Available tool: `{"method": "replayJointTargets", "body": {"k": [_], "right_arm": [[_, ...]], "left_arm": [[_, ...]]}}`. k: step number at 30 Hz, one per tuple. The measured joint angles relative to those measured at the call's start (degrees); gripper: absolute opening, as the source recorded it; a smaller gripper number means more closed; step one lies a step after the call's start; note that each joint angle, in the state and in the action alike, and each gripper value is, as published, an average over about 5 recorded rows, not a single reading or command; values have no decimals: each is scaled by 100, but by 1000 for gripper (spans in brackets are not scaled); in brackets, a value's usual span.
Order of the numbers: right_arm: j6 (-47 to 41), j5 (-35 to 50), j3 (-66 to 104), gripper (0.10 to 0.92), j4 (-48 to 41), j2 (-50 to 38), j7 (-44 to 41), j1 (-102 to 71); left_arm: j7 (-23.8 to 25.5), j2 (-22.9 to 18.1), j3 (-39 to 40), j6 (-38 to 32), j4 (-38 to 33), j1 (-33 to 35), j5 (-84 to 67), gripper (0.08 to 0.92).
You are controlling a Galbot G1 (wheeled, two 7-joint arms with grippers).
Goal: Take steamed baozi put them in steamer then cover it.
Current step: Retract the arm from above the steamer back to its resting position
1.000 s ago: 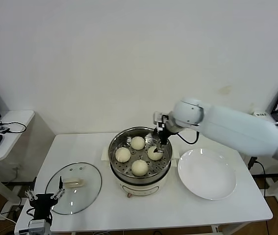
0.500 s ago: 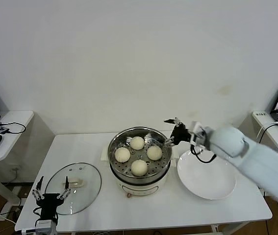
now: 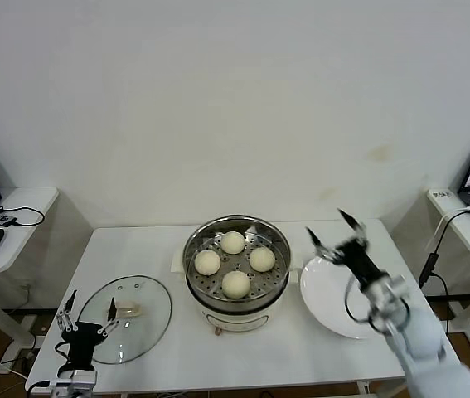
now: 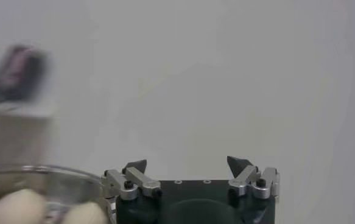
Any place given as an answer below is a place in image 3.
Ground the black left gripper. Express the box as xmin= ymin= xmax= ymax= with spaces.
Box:
xmin=56 ymin=289 xmax=121 ymax=371

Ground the white side desk with mouse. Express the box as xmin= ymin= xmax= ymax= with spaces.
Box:
xmin=0 ymin=187 xmax=60 ymax=357

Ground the round white plate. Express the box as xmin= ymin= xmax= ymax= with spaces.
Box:
xmin=299 ymin=255 xmax=385 ymax=340

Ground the thin black hub cable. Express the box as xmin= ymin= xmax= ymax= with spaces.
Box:
xmin=0 ymin=206 xmax=46 ymax=227

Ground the perforated steel steamer basket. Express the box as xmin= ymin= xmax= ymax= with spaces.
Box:
xmin=183 ymin=214 xmax=293 ymax=311

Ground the white laptop cable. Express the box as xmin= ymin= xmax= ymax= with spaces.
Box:
xmin=424 ymin=206 xmax=470 ymax=254

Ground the white steamed baozi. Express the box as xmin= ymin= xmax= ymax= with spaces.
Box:
xmin=220 ymin=231 xmax=245 ymax=255
xmin=220 ymin=270 xmax=251 ymax=299
xmin=249 ymin=247 xmax=276 ymax=273
xmin=194 ymin=250 xmax=222 ymax=277

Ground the cream electric cooking pot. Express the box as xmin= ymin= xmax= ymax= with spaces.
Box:
xmin=170 ymin=245 xmax=304 ymax=337

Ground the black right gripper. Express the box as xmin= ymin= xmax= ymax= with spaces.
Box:
xmin=305 ymin=208 xmax=389 ymax=289

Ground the black cable with adapter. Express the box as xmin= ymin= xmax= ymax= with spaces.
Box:
xmin=419 ymin=209 xmax=470 ymax=335

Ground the round glass pot lid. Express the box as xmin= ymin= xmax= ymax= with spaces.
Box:
xmin=75 ymin=275 xmax=173 ymax=366

